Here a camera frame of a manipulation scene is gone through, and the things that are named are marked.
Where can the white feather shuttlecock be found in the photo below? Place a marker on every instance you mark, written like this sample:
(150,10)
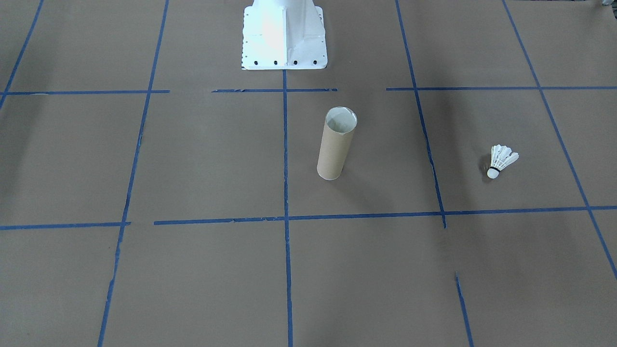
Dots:
(501,158)

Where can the brown cardboard tube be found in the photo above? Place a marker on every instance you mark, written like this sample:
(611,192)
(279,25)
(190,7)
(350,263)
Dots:
(332,154)

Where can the white metal base plate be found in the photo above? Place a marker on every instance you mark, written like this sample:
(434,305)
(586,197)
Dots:
(284,33)

